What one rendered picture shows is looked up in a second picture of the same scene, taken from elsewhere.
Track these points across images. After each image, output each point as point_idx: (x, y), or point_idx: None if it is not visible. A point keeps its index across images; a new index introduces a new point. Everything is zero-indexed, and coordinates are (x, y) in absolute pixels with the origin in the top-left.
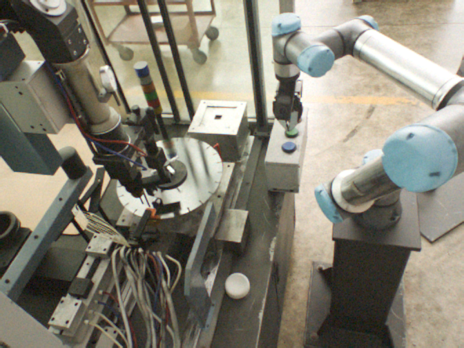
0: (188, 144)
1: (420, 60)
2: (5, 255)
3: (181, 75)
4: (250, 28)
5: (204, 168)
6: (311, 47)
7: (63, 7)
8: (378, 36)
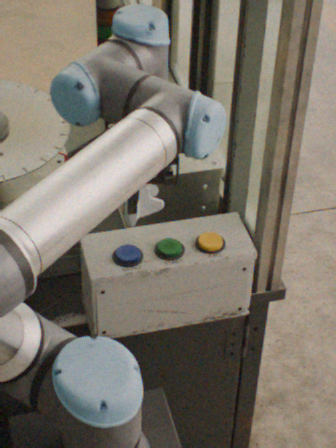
0: (53, 125)
1: (62, 179)
2: None
3: (202, 52)
4: (239, 35)
5: (6, 158)
6: (75, 65)
7: None
8: (133, 125)
